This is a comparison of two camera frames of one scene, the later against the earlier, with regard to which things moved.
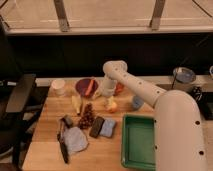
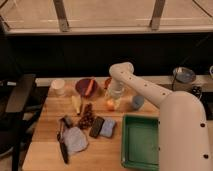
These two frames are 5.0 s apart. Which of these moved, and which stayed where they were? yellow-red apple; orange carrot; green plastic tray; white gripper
Moved: white gripper
Stayed: orange carrot; green plastic tray; yellow-red apple
